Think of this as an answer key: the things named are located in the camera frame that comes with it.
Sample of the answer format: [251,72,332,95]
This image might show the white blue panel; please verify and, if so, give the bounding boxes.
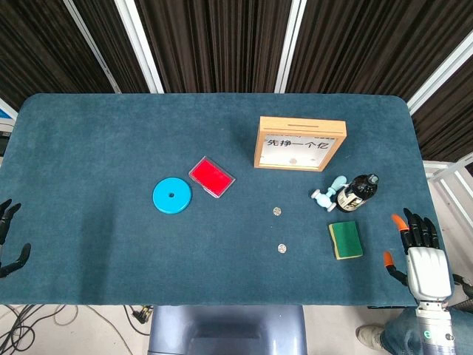
[0,98,18,156]

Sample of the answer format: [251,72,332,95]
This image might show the green yellow sponge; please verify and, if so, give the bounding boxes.
[328,220,364,262]

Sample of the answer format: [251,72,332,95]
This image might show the white aluminium frame rails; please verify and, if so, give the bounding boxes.
[423,153,473,223]

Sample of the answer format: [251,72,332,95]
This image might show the blue jeans leg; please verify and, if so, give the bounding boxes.
[384,305,473,355]

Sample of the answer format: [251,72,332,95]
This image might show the beige sneaker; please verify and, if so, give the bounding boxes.
[355,323,388,351]

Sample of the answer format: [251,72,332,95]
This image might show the black power plug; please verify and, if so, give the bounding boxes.
[132,305,154,325]

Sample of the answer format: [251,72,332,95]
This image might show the blue disc with hole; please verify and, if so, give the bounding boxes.
[152,177,194,214]

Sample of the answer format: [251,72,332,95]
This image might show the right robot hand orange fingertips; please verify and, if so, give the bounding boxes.
[383,207,455,304]

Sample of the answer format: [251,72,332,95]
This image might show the tangled black floor cables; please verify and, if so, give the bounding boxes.
[0,303,81,355]

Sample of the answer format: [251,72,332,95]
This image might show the thin grey frame post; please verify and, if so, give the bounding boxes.
[61,0,122,94]

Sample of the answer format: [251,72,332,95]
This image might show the teal table cloth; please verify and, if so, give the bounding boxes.
[0,92,455,308]

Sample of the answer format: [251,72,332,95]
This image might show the black pleated curtain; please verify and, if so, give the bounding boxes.
[0,0,473,163]

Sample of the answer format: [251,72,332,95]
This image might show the black chair caster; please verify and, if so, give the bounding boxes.
[452,273,473,308]

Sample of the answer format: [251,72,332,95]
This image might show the wooden coin box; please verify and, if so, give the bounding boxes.
[253,115,348,172]

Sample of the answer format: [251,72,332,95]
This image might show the white aluminium frame post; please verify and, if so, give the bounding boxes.
[406,31,473,114]
[273,0,308,94]
[113,0,165,94]

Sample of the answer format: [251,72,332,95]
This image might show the red card in clear case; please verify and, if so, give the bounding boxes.
[188,155,237,200]

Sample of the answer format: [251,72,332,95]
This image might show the light blue toy dumbbell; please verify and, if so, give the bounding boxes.
[309,175,349,213]

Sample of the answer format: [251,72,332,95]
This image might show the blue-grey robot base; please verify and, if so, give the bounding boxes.
[147,305,307,355]

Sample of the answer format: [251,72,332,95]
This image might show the dark glass bottle with label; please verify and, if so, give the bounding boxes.
[335,172,381,214]

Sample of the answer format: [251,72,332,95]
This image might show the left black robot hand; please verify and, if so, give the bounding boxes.
[0,198,31,278]

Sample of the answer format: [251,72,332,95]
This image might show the black floor cable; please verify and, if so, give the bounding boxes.
[84,305,151,355]

